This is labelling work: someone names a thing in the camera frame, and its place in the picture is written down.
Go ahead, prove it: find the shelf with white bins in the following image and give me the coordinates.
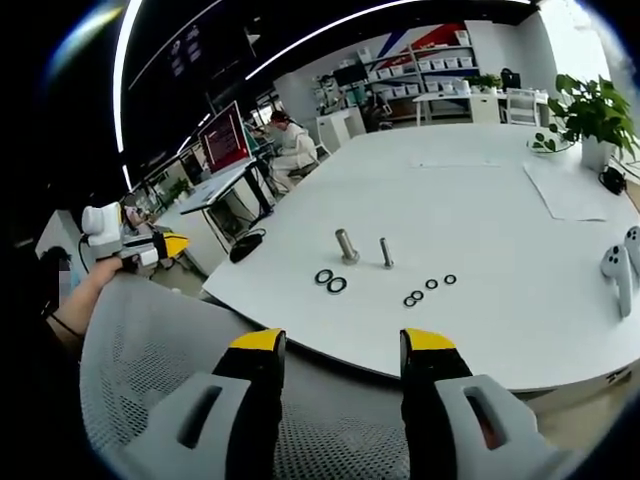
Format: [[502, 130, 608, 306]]
[[367, 29, 482, 101]]

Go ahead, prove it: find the white standing desk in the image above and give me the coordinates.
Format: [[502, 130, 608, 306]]
[[178, 158, 277, 236]]

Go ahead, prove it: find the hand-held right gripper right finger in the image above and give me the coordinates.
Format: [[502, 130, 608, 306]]
[[398, 327, 582, 480]]

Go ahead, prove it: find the white chair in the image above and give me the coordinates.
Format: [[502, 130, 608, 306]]
[[504, 91, 540, 127]]

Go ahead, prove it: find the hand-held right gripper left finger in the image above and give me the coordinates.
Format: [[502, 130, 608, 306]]
[[123, 327, 288, 480]]

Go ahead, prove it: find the white headset controller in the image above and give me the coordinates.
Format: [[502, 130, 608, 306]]
[[623, 225, 640, 282], [600, 243, 634, 319]]

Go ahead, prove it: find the grey mesh chair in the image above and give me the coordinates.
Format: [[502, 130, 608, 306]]
[[78, 273, 419, 480]]

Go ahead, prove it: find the white side table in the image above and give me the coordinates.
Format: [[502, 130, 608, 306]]
[[411, 88, 551, 127]]

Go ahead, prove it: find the small steel threaded stud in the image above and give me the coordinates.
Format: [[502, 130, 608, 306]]
[[377, 236, 396, 271]]

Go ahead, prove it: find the small black device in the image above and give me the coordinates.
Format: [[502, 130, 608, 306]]
[[598, 165, 628, 196]]

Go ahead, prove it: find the black monitor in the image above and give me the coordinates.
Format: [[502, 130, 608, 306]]
[[331, 63, 369, 89]]

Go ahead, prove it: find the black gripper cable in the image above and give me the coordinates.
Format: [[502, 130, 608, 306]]
[[76, 233, 92, 275]]

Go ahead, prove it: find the small green plant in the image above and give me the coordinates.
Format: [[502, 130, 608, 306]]
[[464, 73, 503, 94]]

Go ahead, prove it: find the green plant in white pot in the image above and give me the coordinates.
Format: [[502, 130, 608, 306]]
[[546, 73, 640, 172]]

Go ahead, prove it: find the large steel threaded stud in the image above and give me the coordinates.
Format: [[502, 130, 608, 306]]
[[333, 227, 362, 265]]

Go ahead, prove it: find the small plant in dish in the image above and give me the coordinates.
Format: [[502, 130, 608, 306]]
[[526, 124, 577, 157]]

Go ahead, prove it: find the white cabinet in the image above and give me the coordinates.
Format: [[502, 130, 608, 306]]
[[315, 108, 369, 152]]

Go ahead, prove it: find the monitor with red screen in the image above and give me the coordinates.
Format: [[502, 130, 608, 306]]
[[196, 100, 257, 177]]

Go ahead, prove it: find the black bag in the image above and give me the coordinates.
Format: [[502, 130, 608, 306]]
[[499, 67, 523, 93]]

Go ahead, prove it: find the black wristband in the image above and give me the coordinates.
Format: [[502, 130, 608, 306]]
[[49, 312, 85, 338]]

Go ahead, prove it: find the white paper sheet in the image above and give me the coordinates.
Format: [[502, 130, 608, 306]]
[[521, 159, 609, 222]]

